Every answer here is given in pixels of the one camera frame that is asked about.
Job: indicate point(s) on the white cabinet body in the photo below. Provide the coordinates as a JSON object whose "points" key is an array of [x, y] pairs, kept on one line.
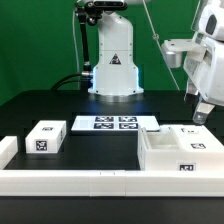
{"points": [[157, 151]]}

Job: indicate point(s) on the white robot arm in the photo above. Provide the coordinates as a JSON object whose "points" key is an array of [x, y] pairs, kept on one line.
{"points": [[116, 75]]}

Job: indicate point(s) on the flat white tagged panel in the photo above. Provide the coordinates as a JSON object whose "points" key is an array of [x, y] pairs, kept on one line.
{"points": [[114, 123]]}

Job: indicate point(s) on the black camera stand pole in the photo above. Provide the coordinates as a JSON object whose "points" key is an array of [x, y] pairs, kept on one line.
{"points": [[85, 40]]}

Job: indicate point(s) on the small white tagged box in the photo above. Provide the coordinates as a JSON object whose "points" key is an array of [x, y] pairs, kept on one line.
{"points": [[46, 137]]}

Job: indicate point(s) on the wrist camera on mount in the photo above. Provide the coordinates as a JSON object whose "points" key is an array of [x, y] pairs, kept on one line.
{"points": [[173, 49]]}

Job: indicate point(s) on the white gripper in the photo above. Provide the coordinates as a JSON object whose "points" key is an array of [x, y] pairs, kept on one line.
{"points": [[206, 69]]}

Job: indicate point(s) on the white cabinet door piece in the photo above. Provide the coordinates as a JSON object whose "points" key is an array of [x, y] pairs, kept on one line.
{"points": [[193, 137]]}

